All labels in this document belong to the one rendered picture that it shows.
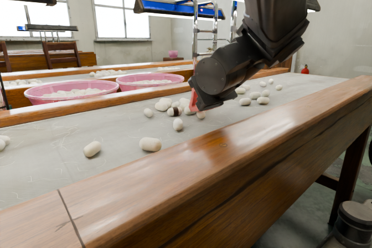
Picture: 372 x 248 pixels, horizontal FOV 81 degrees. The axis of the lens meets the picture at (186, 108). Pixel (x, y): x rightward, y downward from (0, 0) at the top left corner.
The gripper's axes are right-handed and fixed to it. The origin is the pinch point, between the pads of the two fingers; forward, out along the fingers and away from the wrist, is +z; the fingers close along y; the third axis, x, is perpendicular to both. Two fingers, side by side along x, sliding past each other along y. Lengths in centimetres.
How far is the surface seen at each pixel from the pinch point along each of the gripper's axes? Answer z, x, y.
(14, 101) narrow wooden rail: 42, -31, 30
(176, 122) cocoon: -3.3, 3.3, 8.3
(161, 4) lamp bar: 28, -67, -37
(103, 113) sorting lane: 13.7, -8.9, 15.1
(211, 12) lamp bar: 28, -65, -74
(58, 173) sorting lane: -2.7, 5.1, 29.4
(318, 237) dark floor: 38, 68, -69
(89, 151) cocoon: -2.6, 3.5, 24.9
